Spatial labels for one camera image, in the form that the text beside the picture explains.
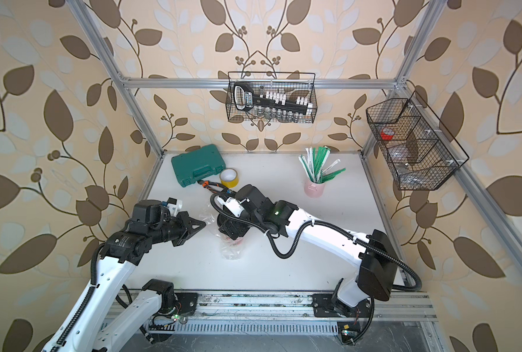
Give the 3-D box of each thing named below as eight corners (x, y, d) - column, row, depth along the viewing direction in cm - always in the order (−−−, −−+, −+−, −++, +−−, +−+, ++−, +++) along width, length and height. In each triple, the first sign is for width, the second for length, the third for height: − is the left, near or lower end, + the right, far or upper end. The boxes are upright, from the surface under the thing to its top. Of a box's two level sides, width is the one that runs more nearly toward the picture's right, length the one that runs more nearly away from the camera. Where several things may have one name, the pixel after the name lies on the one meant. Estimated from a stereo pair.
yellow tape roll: (219, 188, 108) (217, 183, 105) (222, 172, 114) (220, 168, 112) (237, 188, 108) (236, 183, 105) (239, 172, 114) (238, 168, 112)
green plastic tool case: (182, 188, 107) (179, 183, 104) (173, 161, 119) (170, 156, 116) (227, 171, 115) (226, 165, 111) (215, 147, 126) (214, 142, 123)
